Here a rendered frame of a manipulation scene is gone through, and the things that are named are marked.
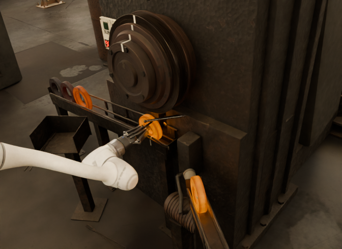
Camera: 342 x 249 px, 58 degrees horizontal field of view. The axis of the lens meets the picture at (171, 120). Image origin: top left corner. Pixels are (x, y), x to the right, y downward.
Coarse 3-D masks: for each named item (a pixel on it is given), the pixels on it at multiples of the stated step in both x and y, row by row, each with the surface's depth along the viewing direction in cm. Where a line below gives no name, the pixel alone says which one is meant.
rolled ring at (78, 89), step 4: (76, 88) 207; (80, 88) 205; (76, 92) 212; (80, 92) 205; (84, 92) 204; (76, 96) 214; (84, 96) 204; (88, 96) 205; (76, 100) 216; (80, 100) 217; (88, 100) 205; (80, 104) 216; (84, 104) 216; (88, 104) 206; (92, 104) 208
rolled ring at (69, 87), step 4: (64, 84) 218; (68, 84) 217; (64, 88) 225; (68, 88) 216; (72, 88) 216; (64, 92) 227; (72, 92) 216; (64, 96) 228; (68, 96) 229; (72, 96) 218; (72, 100) 221
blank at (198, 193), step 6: (192, 180) 129; (198, 180) 126; (192, 186) 132; (198, 186) 124; (192, 192) 135; (198, 192) 123; (204, 192) 123; (198, 198) 123; (204, 198) 123; (198, 204) 124; (204, 204) 123; (198, 210) 127; (204, 210) 125
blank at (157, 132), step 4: (144, 116) 162; (148, 116) 161; (152, 116) 161; (140, 120) 166; (140, 124) 168; (144, 124) 165; (152, 124) 159; (156, 124) 159; (152, 128) 161; (156, 128) 159; (160, 128) 160; (152, 132) 167; (156, 132) 160; (160, 132) 161; (156, 136) 162; (160, 136) 163
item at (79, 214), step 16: (48, 128) 191; (64, 128) 193; (80, 128) 177; (48, 144) 186; (64, 144) 184; (80, 144) 177; (80, 160) 196; (80, 192) 205; (80, 208) 219; (96, 208) 218
